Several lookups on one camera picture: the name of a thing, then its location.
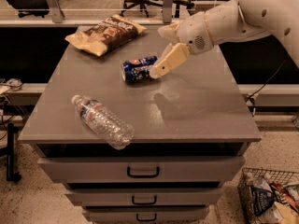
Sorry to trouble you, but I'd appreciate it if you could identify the wire mesh basket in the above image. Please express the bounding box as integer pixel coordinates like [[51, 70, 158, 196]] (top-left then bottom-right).
[[238, 168, 299, 224]]

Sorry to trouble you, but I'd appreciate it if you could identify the grey drawer cabinet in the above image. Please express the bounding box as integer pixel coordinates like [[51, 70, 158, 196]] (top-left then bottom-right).
[[17, 24, 263, 224]]

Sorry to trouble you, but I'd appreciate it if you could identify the blue pepsi can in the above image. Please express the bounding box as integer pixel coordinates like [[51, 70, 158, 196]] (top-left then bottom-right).
[[121, 56, 157, 83]]

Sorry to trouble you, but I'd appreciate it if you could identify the blue snack bag in basket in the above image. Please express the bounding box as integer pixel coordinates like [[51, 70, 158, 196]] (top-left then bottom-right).
[[251, 187, 275, 216]]

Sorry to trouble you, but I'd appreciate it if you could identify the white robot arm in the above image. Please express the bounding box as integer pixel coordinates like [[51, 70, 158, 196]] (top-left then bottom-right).
[[149, 0, 299, 78]]

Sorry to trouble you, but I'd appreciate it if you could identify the middle grey drawer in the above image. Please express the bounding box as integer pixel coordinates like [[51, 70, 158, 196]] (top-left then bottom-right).
[[66, 188, 222, 207]]

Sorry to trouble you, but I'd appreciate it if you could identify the grey drawer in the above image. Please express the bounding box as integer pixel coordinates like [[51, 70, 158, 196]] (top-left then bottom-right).
[[38, 156, 245, 183], [66, 188, 222, 207], [82, 206, 209, 222]]

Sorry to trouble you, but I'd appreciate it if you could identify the black office chair centre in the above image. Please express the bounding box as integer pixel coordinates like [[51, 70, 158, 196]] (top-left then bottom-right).
[[121, 0, 193, 18]]

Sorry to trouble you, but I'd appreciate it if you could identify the black cable right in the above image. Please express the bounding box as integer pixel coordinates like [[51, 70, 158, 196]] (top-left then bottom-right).
[[244, 58, 286, 117]]

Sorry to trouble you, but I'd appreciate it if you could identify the red snack bag in basket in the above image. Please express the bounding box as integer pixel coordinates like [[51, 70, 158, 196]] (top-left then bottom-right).
[[270, 182, 298, 211]]

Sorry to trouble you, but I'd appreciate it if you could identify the brown chip bag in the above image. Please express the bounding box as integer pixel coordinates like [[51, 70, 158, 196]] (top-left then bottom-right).
[[65, 15, 147, 57]]

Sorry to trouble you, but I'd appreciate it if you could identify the bottom grey drawer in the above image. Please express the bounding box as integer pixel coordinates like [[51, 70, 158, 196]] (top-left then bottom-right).
[[82, 206, 209, 222]]

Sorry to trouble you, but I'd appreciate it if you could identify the clear plastic water bottle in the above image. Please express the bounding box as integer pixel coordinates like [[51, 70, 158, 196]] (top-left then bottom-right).
[[71, 95, 135, 150]]

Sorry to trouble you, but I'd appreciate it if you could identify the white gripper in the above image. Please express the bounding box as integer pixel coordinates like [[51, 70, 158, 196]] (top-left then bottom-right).
[[149, 12, 214, 79]]

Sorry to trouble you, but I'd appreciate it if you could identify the black stand left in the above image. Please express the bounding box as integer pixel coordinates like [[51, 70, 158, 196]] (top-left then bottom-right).
[[7, 123, 21, 183]]

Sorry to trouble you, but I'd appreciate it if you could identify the top grey drawer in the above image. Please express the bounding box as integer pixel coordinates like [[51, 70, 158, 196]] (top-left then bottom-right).
[[38, 156, 245, 183]]

